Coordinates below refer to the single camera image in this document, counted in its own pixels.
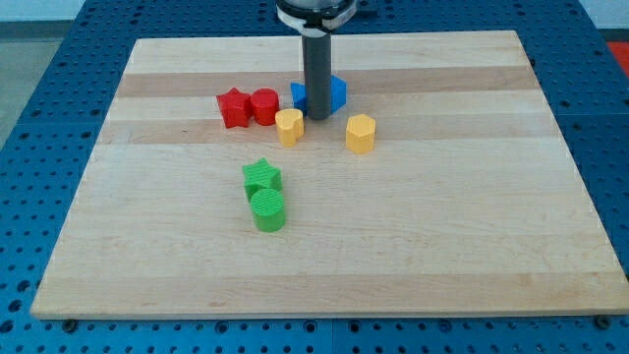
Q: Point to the red cylinder block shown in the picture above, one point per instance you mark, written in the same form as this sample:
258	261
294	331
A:
265	104

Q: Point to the green star block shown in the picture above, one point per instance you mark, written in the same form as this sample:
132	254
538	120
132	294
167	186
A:
261	175

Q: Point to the red star block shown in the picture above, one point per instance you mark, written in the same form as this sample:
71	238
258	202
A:
235	108

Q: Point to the blue block left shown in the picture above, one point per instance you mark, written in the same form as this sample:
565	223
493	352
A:
299	97

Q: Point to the blue block right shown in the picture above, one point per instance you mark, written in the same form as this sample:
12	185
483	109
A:
338	93

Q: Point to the blue block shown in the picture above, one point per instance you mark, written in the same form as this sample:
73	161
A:
299	97
338	93

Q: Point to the wooden board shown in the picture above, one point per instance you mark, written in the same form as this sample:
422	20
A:
469	205

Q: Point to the green cylinder block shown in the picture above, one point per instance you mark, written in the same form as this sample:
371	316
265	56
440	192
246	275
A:
268	209

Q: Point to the yellow heart block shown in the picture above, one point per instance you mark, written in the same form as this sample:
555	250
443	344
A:
289	126

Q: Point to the yellow hexagon block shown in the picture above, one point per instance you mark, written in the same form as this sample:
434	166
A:
360	133

